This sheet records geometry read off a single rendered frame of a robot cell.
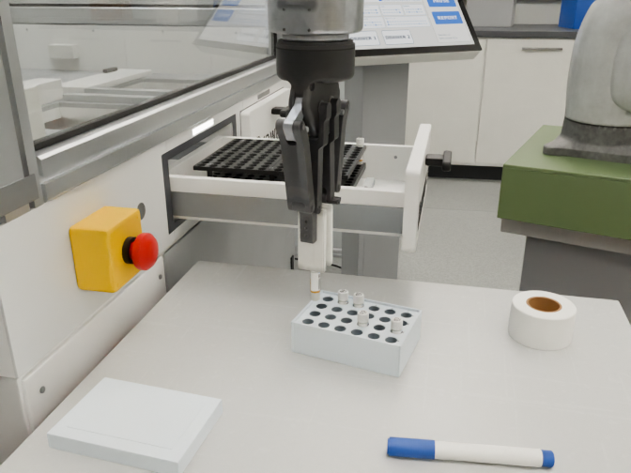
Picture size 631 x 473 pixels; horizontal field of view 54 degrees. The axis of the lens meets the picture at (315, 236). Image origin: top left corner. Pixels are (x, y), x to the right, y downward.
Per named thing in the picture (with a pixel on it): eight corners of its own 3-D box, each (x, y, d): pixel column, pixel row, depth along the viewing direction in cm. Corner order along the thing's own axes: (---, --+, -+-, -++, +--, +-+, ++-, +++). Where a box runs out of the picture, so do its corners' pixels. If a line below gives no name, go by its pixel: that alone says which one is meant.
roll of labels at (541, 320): (516, 350, 69) (521, 319, 67) (500, 319, 75) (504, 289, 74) (580, 351, 68) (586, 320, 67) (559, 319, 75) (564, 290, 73)
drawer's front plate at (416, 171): (426, 187, 105) (431, 123, 101) (414, 254, 79) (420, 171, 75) (416, 187, 105) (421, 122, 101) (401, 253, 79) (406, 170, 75)
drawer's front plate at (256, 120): (291, 137, 140) (290, 87, 136) (252, 172, 114) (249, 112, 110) (284, 136, 140) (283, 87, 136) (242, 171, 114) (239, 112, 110)
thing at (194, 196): (416, 181, 103) (418, 144, 101) (402, 237, 80) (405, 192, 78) (192, 167, 111) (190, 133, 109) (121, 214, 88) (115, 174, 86)
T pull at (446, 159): (451, 159, 92) (452, 149, 91) (450, 173, 85) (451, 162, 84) (426, 157, 92) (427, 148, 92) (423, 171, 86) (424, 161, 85)
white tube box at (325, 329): (420, 339, 71) (422, 309, 70) (398, 377, 64) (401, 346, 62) (320, 316, 76) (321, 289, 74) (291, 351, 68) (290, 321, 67)
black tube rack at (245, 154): (365, 183, 101) (366, 144, 99) (346, 220, 85) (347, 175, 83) (237, 175, 106) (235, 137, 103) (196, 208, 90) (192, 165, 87)
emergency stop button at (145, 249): (163, 262, 68) (160, 227, 66) (146, 277, 64) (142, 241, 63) (138, 259, 68) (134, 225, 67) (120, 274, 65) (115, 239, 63)
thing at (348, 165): (366, 148, 99) (366, 144, 99) (347, 179, 83) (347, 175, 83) (355, 147, 99) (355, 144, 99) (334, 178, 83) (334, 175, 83)
